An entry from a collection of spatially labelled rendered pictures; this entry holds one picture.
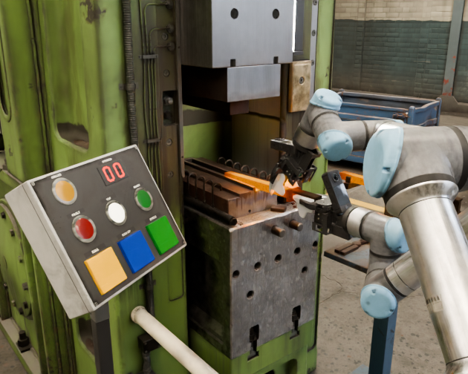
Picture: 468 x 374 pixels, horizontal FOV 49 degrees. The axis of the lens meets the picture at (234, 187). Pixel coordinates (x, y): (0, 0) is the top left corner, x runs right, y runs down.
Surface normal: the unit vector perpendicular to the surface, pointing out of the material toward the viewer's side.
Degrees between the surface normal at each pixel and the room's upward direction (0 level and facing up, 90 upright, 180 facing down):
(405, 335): 0
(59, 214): 60
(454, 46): 90
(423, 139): 36
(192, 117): 90
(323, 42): 90
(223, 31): 90
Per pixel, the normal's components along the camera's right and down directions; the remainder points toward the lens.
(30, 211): -0.45, 0.28
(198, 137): 0.62, 0.25
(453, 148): 0.14, -0.27
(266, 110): -0.79, 0.19
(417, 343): 0.00, -0.95
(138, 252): 0.77, -0.35
